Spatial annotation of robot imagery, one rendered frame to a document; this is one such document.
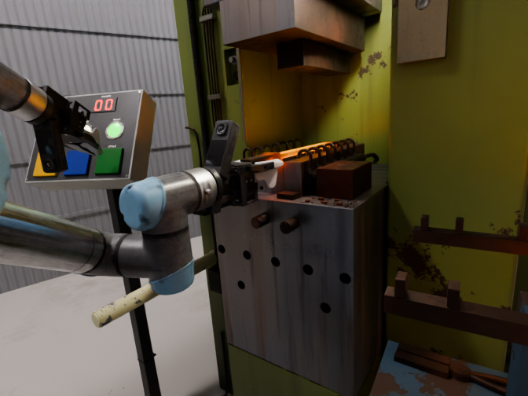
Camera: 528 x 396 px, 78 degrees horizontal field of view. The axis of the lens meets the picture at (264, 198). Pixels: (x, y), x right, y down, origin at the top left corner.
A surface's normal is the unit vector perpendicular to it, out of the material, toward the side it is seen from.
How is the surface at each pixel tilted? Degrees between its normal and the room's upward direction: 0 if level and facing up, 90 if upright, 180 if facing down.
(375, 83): 90
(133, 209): 90
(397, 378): 0
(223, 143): 63
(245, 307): 90
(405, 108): 90
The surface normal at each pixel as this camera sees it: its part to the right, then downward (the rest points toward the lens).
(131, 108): -0.19, -0.27
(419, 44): -0.58, 0.23
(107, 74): 0.60, 0.15
